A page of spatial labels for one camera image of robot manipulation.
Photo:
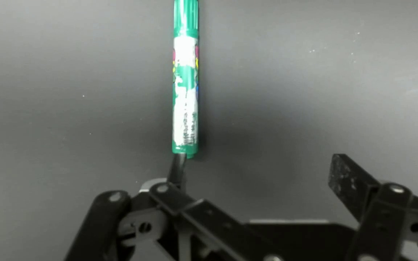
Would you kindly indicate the green marker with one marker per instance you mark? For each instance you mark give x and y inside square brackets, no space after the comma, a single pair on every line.
[187,73]

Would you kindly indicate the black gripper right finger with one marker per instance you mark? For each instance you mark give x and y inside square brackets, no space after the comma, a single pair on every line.
[388,223]

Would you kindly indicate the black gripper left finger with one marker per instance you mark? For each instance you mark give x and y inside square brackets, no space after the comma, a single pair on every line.
[123,227]

